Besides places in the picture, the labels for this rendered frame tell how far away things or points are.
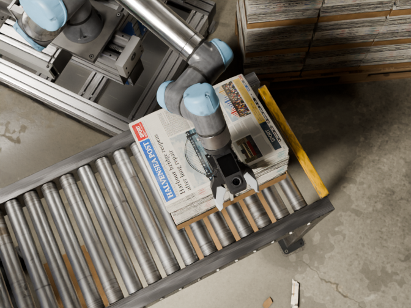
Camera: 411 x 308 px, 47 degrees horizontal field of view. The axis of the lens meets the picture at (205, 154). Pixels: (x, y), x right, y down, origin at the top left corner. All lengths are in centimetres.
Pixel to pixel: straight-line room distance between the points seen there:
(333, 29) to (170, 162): 108
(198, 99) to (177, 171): 30
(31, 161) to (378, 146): 178
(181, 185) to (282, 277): 115
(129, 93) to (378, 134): 128
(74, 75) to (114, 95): 23
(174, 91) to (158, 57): 127
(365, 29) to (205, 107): 124
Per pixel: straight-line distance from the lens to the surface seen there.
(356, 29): 217
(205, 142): 113
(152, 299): 151
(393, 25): 221
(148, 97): 231
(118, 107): 233
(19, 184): 169
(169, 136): 135
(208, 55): 119
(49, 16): 121
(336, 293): 236
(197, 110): 107
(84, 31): 177
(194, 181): 128
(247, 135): 133
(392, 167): 254
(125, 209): 156
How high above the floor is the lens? 230
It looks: 72 degrees down
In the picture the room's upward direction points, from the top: 7 degrees counter-clockwise
